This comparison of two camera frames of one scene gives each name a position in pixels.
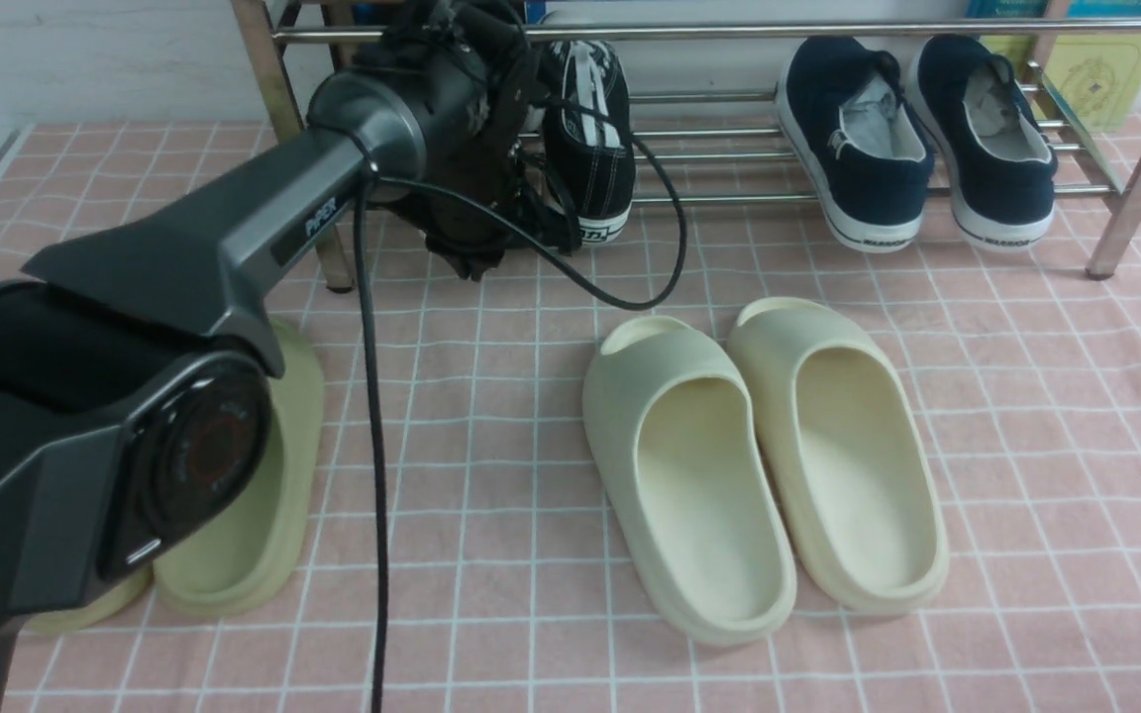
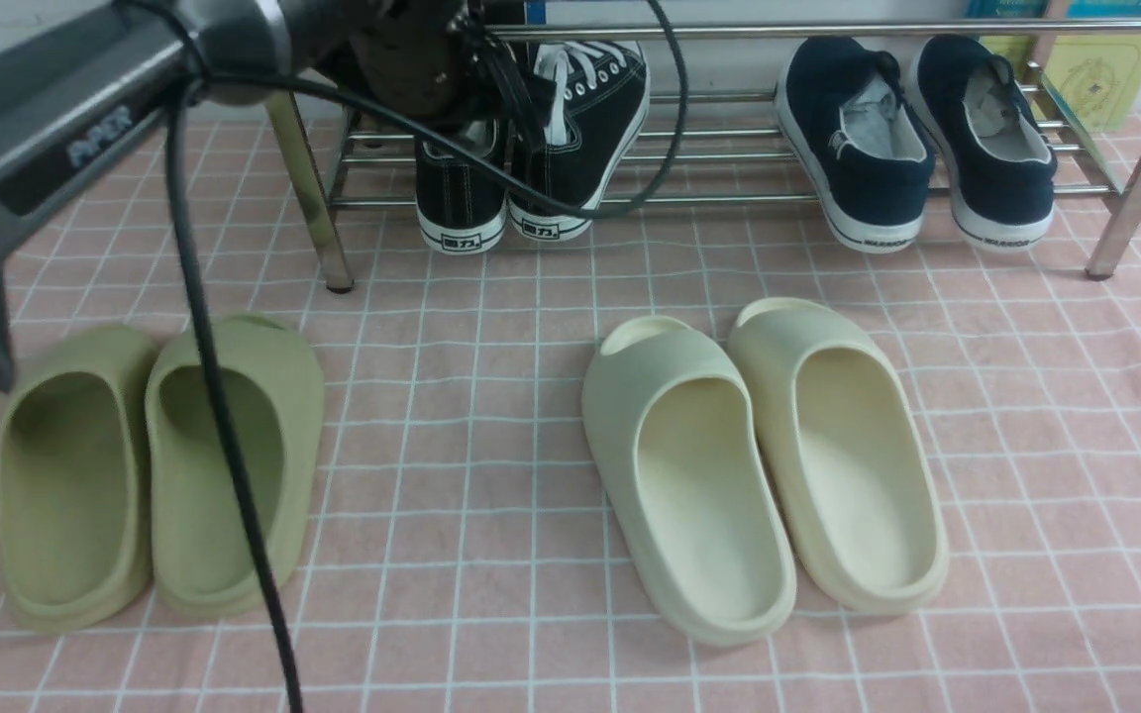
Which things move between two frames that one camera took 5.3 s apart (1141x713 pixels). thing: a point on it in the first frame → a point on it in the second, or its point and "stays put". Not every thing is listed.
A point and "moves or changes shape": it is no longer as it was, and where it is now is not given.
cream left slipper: x=674 y=428 stays put
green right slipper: x=248 y=562 stays put
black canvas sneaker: x=587 y=138 moves or changes shape
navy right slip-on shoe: x=998 y=162 stays put
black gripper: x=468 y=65 → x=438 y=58
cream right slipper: x=842 y=444 stays put
